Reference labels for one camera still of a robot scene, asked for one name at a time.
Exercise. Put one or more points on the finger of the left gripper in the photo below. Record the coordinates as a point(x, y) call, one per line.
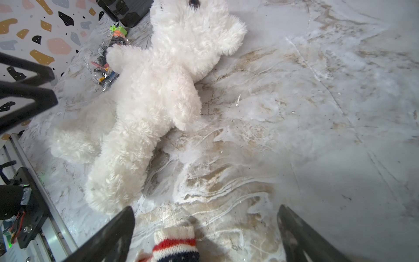
point(29, 88)

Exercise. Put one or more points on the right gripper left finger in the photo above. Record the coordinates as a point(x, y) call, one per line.
point(111, 243)

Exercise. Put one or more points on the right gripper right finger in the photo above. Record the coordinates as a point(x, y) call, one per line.
point(302, 243)

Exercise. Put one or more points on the red white striped sweater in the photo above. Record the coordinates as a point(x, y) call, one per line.
point(173, 244)

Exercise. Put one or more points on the white teddy bear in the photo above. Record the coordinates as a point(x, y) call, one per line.
point(154, 92)

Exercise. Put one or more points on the clear bag of small toys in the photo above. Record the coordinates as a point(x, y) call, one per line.
point(102, 74)

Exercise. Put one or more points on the dark grey hard case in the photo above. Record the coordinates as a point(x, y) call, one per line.
point(126, 12)

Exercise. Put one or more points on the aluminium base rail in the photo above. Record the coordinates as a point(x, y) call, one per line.
point(54, 242)

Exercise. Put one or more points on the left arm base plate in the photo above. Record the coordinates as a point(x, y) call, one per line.
point(21, 199)

